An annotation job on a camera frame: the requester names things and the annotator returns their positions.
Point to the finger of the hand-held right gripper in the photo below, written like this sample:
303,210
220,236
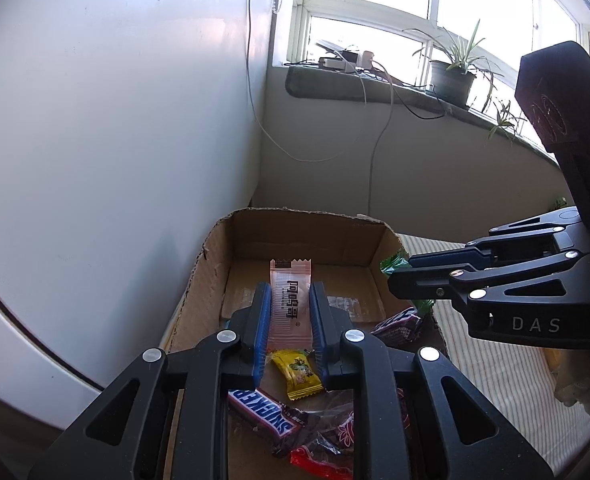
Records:
420,282
440,258

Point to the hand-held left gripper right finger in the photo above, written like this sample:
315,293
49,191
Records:
317,325

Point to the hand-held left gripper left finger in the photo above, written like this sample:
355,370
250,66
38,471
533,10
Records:
262,330

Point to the dark green candy packet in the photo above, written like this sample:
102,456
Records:
397,262

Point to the pink snack packet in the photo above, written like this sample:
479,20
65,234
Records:
290,305

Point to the dark chocolate bar blue lettering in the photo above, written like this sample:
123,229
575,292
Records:
400,327

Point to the yellow candy packet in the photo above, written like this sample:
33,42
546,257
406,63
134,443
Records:
297,375

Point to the brown chocolate bar white lettering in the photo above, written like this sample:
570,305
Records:
265,410

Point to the brown cardboard box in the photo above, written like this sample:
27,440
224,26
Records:
295,240

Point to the red dates clear packet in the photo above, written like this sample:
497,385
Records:
335,430

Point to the dark plant pot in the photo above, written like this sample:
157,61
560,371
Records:
450,85

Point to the striped bed sheet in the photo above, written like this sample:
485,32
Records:
500,385

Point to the green potted spider plant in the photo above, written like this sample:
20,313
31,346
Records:
460,47

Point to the dark stone windowsill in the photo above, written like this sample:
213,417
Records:
325,87

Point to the white power strip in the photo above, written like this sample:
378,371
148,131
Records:
340,62

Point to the white curved panel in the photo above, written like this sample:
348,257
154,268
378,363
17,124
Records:
15,340

